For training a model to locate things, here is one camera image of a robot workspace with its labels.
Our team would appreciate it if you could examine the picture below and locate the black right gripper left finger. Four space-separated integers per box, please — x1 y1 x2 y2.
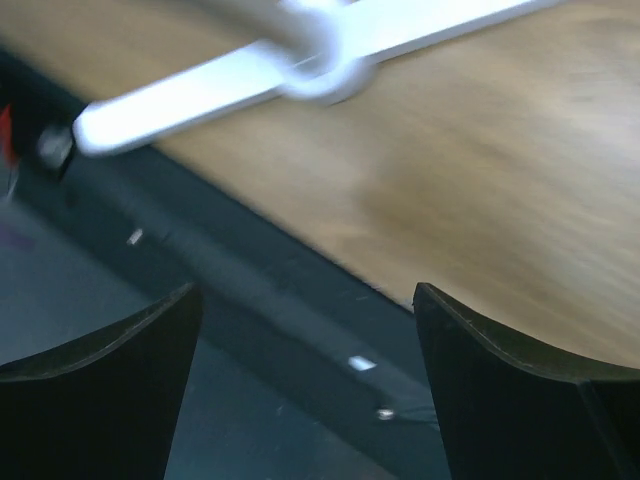
1 284 203 479

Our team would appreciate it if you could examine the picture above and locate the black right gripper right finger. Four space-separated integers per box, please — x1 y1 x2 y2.
413 283 639 479

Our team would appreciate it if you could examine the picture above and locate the silver white clothes rack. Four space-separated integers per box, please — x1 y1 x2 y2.
72 1 549 156

